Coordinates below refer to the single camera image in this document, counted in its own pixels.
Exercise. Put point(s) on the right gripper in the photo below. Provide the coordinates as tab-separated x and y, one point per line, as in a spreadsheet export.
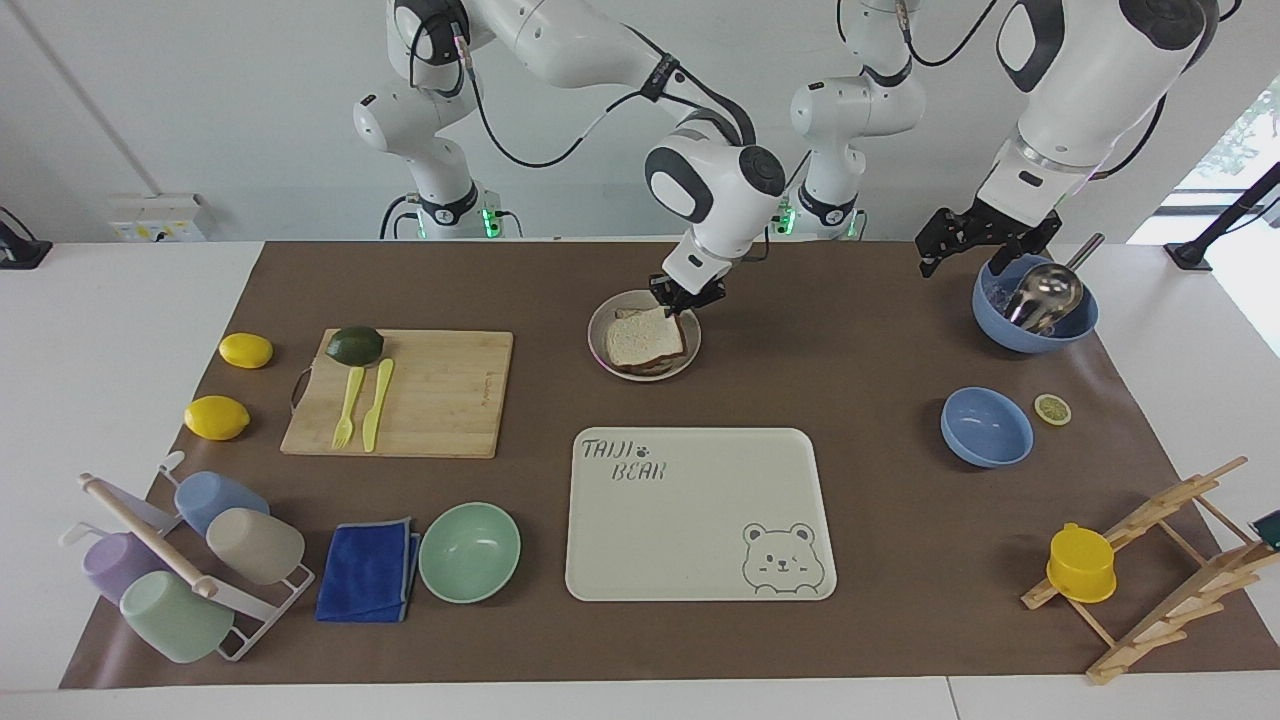
690	284

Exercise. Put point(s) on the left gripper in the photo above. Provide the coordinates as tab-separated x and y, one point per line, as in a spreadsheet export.
1005	222

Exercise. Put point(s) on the white bread slice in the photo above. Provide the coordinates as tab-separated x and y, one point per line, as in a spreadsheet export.
645	338

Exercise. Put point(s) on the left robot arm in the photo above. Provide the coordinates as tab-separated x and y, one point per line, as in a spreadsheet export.
1090	90

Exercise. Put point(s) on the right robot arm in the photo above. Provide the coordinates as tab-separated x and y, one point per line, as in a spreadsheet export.
560	40

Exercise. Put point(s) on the sandwich base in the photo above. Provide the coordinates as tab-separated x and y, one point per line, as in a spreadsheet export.
662	366

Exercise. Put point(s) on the beige round plate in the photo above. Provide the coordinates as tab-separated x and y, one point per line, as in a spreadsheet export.
610	312

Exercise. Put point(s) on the metal ladle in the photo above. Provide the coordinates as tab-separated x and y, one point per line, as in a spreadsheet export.
1045	292

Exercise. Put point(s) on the large blue bowl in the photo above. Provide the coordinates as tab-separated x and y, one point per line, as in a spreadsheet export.
1030	338

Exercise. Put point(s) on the lime slice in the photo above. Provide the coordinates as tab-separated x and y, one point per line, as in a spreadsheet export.
1052	409

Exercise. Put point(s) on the small blue bowl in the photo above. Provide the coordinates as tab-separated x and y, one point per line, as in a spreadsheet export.
986	428

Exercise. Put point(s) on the cream tray with bear print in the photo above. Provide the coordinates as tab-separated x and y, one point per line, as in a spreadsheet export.
680	530

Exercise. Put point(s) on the black stand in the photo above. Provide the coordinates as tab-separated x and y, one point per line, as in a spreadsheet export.
1225	215
20	252

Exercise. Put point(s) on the wooden cutting board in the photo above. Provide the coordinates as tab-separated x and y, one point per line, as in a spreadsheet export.
440	395

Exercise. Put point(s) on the yellow-green plastic knife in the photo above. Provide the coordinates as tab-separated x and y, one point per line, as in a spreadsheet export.
376	410

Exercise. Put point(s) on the green bowl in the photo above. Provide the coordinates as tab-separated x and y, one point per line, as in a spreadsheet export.
470	553

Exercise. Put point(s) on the dark green avocado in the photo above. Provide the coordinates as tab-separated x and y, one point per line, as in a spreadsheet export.
355	345

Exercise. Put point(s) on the yellow plastic cup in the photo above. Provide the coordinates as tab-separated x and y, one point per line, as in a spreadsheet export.
1081	565

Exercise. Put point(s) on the yellow-green plastic fork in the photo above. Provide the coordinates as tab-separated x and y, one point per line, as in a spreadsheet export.
349	405

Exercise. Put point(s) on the dark green object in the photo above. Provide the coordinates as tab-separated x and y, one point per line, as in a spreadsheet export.
1268	528

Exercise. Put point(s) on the wooden dish rack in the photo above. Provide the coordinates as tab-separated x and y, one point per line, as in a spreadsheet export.
1190	590

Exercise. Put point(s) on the blue folded cloth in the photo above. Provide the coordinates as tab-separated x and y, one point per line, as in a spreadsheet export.
365	572

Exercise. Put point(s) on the yellow lemon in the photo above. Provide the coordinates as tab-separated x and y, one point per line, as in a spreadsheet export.
216	417
246	350

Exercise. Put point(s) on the beige plastic cup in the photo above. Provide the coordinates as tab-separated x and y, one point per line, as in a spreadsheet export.
258	545

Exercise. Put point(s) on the blue plastic cup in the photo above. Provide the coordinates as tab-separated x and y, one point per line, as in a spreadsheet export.
215	498

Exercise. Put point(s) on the white cup rack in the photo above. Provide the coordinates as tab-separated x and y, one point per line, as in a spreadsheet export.
150	535

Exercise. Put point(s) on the green plastic cup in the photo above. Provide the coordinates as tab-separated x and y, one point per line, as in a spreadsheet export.
175	618

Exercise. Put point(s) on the purple plastic cup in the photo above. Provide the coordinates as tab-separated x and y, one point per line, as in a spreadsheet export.
115	565

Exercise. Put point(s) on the white wall socket box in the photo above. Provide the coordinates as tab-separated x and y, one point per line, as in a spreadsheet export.
155	218

